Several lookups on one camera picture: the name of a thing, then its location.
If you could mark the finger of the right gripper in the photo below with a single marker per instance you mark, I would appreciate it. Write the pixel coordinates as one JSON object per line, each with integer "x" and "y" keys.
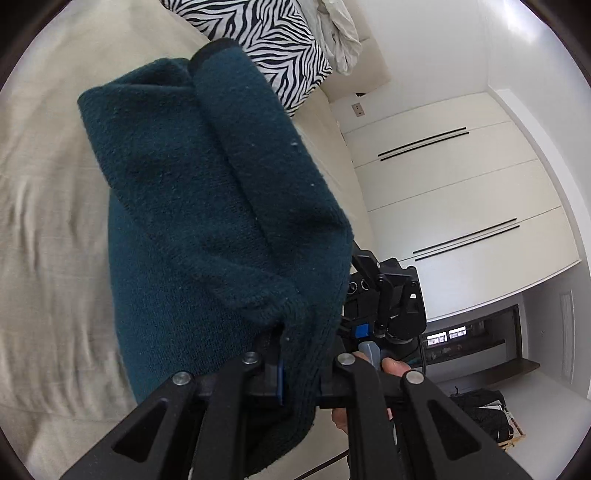
{"x": 365, "y": 263}

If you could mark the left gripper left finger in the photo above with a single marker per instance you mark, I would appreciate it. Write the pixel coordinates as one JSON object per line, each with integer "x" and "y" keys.
{"x": 267, "y": 379}

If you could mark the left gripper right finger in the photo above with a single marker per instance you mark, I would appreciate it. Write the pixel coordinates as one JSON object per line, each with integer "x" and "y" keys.
{"x": 338, "y": 380}

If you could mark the dark teal knit sweater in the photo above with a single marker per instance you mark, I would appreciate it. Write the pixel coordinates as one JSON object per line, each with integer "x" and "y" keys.
{"x": 221, "y": 232}

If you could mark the person's right hand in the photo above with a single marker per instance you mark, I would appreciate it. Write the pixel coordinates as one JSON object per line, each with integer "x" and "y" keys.
{"x": 369, "y": 395}

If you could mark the white built-in wardrobe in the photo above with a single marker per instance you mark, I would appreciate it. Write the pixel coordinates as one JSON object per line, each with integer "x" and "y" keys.
{"x": 455, "y": 190}

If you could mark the black bag on floor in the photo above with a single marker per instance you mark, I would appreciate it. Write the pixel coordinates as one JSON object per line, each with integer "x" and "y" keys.
{"x": 487, "y": 408}

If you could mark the beige padded headboard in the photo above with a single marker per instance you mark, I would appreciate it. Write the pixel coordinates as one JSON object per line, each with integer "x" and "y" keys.
{"x": 371, "y": 72}

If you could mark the beige bed sheet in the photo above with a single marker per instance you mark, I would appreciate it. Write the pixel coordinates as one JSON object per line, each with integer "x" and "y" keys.
{"x": 62, "y": 383}

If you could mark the crumpled white duvet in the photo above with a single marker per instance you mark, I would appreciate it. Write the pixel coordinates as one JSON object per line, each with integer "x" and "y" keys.
{"x": 334, "y": 29}

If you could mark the zebra print pillow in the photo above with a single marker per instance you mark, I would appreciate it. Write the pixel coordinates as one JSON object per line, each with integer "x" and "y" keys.
{"x": 275, "y": 36}

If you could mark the dark wall shelf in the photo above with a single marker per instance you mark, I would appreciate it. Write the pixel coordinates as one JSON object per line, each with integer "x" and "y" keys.
{"x": 477, "y": 353}

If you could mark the wall power socket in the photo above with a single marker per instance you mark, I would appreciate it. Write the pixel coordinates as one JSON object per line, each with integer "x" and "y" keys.
{"x": 358, "y": 109}

